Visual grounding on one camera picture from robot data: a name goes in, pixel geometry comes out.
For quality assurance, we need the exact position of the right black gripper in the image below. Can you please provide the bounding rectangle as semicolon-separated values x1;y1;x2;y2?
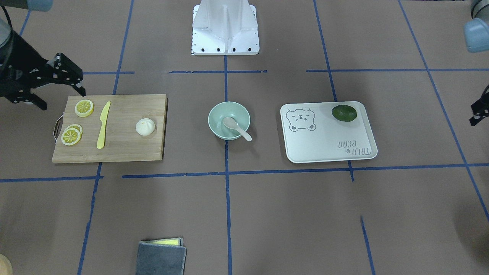
0;30;86;111

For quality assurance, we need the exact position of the white steamed bun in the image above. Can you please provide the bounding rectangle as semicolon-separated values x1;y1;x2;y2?
136;118;156;136

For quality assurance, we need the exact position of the white ceramic spoon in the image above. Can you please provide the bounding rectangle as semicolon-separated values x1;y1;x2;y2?
222;117;252;142

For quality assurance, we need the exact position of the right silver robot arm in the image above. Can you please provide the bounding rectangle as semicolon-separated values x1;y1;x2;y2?
0;0;86;111

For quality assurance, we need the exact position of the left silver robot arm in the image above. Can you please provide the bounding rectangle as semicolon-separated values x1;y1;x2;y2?
463;0;489;126

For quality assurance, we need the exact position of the light green bowl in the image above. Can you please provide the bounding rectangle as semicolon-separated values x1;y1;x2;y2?
207;102;251;141

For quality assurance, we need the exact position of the bamboo cutting board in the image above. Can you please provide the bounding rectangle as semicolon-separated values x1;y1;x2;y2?
52;94;168;163

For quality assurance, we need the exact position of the yellow plastic knife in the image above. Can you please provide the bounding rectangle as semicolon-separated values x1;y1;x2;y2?
96;101;111;149

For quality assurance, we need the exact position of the green avocado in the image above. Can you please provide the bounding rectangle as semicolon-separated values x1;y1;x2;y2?
331;105;358;122

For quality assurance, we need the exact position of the white bear serving tray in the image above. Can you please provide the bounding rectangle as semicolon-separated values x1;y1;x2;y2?
280;101;378;163

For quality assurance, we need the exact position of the grey folded cloth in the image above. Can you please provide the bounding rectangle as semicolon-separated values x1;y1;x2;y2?
136;241;186;275

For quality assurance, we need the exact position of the yellow sponge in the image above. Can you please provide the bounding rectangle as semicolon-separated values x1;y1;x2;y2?
142;237;183;246

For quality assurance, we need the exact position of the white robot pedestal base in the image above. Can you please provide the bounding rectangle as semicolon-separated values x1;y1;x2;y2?
191;0;260;56

